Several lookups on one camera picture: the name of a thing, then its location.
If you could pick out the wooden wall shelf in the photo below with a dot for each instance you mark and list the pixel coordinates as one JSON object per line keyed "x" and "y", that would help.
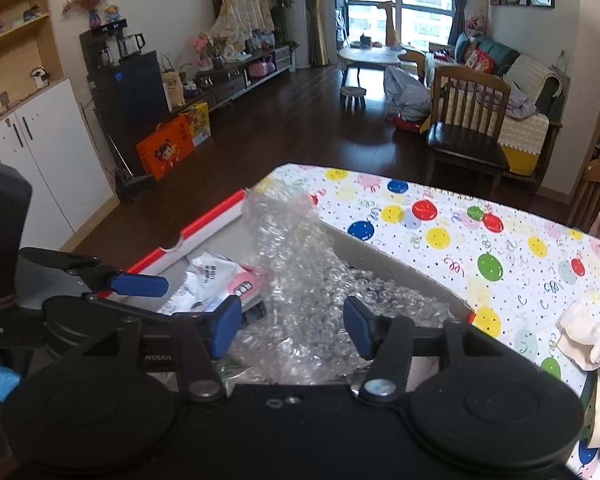
{"x": 15, "y": 30}

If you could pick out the cream knit blanket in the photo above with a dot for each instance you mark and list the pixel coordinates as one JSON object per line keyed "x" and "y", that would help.
{"x": 532, "y": 80}

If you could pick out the white cloth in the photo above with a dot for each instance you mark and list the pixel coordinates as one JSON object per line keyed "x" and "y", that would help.
{"x": 587, "y": 332}

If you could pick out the pink toy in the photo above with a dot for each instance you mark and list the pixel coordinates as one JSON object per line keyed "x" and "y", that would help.
{"x": 261, "y": 67}

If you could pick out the red cardboard box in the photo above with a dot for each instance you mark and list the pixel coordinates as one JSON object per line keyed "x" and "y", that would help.
{"x": 380, "y": 255}

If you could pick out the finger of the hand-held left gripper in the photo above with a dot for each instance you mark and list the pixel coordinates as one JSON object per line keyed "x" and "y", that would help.
{"x": 140, "y": 285}

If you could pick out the black water dispenser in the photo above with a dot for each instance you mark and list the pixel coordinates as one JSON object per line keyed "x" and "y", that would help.
{"x": 130, "y": 105}

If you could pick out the white pink printed pouch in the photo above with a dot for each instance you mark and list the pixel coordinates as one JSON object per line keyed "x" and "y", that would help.
{"x": 205, "y": 275}

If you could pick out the white cabinet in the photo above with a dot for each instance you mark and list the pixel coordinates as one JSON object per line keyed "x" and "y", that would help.
{"x": 45, "y": 160}

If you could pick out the small wooden chair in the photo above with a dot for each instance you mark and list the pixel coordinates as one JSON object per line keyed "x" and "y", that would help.
{"x": 416, "y": 65}

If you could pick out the plush doll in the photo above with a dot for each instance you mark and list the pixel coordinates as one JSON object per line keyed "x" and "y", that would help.
{"x": 476, "y": 25}

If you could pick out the hanging floral cloth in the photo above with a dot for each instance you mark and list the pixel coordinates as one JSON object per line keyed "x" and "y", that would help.
{"x": 242, "y": 10}

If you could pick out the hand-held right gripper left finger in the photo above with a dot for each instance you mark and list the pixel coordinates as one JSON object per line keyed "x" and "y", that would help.
{"x": 226, "y": 330}

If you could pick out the low white round table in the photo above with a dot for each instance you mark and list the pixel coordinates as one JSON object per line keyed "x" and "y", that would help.
{"x": 370, "y": 57}

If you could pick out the white tower air conditioner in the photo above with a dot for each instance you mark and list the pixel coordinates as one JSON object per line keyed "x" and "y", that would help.
{"x": 298, "y": 15}

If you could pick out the red basin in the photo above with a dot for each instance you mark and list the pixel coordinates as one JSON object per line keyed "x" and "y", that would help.
{"x": 410, "y": 126}

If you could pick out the wooden dining chair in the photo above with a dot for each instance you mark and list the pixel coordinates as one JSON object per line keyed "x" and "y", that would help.
{"x": 587, "y": 195}

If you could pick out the teal sofa cushion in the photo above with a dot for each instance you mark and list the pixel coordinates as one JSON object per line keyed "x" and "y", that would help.
{"x": 500, "y": 52}

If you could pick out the low tv cabinet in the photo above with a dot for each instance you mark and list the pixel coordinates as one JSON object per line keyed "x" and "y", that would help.
{"x": 240, "y": 77}

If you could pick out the pink flower bouquet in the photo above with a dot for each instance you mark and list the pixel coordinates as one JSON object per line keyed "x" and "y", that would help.
{"x": 207, "y": 50}

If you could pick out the small white stool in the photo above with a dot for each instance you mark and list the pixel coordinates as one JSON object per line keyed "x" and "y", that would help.
{"x": 354, "y": 95}

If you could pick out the wooden chair black seat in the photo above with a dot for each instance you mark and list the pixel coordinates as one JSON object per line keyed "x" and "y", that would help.
{"x": 467, "y": 135}

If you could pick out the green potted plant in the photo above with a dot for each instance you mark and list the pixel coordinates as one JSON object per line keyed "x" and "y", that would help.
{"x": 282, "y": 5}

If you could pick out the yellow gift box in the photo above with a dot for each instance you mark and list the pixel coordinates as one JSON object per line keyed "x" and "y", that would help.
{"x": 196, "y": 124}

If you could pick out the clear bubble wrap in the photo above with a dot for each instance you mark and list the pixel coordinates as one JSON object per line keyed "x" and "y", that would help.
{"x": 290, "y": 270}

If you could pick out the orange gift box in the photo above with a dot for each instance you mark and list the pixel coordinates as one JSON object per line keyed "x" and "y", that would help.
{"x": 164, "y": 150}

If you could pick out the grey plastic bag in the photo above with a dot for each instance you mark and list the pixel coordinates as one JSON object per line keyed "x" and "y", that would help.
{"x": 405, "y": 92}

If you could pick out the purple cloth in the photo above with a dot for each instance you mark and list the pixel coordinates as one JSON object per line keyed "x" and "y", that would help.
{"x": 520, "y": 105}

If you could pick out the brown curtain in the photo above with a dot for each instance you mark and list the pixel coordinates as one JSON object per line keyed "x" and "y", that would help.
{"x": 319, "y": 10}

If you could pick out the black dustpan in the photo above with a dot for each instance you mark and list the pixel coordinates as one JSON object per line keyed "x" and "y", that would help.
{"x": 135, "y": 185}

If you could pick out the wooden giraffe stand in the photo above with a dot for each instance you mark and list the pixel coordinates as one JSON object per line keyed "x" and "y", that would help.
{"x": 387, "y": 22}

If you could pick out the red printed cushion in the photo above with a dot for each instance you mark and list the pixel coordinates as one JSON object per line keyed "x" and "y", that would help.
{"x": 480, "y": 61}

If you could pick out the brown paper bag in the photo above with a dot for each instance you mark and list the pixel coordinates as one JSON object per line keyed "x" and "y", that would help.
{"x": 174, "y": 87}

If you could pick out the sofa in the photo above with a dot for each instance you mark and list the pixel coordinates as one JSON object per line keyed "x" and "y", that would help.
{"x": 525, "y": 135}

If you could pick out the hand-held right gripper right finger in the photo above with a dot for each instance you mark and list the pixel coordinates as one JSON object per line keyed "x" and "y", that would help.
{"x": 359, "y": 330}

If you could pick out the vase of dried flowers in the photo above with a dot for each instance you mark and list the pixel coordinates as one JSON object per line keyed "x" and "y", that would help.
{"x": 91, "y": 7}

